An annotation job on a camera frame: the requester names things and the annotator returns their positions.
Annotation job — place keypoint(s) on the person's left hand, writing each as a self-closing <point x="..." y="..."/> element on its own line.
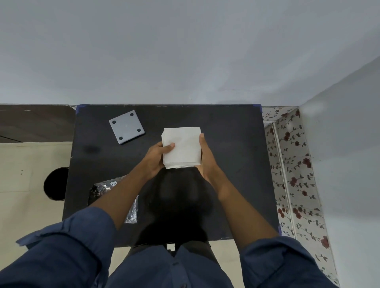
<point x="153" y="159"/>

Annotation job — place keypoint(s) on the person's right hand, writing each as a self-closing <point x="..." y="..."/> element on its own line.
<point x="208" y="164"/>

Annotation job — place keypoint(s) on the person's right thumb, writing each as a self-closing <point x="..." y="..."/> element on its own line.
<point x="202" y="140"/>

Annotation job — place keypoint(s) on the person's left thumb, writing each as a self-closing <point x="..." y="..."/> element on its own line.
<point x="167" y="148"/>

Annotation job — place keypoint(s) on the stack of white paper napkins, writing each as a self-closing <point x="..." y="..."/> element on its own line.
<point x="181" y="147"/>

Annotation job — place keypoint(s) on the person's left forearm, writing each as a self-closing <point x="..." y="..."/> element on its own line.
<point x="120" y="194"/>

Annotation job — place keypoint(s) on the person's right forearm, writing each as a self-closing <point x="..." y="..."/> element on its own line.
<point x="239" y="210"/>

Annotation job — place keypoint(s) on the black table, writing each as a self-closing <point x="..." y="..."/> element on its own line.
<point x="166" y="166"/>

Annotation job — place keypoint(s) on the grey square holder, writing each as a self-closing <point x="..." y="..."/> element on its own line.
<point x="127" y="127"/>

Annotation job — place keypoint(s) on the clear plastic bag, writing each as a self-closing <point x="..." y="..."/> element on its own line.
<point x="115" y="195"/>

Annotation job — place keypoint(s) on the floral patterned panel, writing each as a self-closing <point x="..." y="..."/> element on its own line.
<point x="297" y="184"/>

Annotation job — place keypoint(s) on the dark blue shirt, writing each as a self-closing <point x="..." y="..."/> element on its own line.
<point x="166" y="261"/>

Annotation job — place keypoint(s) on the dark brown board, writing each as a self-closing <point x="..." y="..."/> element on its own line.
<point x="35" y="123"/>

